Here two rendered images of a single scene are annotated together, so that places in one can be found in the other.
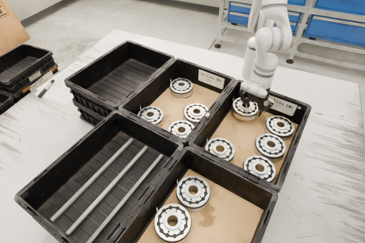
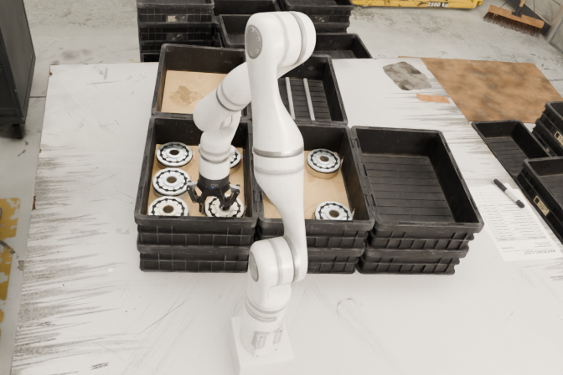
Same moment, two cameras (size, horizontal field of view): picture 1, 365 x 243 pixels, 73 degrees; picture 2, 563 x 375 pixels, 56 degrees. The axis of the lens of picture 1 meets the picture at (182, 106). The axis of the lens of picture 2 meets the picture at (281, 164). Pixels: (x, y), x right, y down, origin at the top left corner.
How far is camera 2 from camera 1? 168 cm
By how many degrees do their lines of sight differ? 85
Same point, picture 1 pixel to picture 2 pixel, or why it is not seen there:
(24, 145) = not seen: hidden behind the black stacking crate
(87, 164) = (327, 113)
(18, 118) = (469, 154)
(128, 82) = (407, 202)
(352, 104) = not seen: outside the picture
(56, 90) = (497, 199)
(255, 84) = not seen: hidden behind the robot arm
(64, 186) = (323, 95)
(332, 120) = (74, 361)
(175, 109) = (310, 191)
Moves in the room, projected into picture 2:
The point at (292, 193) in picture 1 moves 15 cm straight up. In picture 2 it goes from (127, 208) to (123, 172)
